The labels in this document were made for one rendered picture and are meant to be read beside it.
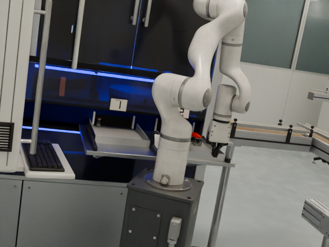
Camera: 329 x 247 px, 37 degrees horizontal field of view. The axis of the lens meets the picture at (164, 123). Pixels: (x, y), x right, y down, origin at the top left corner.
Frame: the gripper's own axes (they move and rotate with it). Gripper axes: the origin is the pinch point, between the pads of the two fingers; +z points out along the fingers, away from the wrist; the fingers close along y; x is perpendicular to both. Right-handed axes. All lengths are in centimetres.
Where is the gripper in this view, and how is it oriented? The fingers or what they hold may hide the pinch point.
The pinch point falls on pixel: (215, 152)
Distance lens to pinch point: 226.0
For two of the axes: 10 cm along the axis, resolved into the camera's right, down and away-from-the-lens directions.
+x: 2.3, 2.4, -9.4
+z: -1.6, 9.7, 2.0
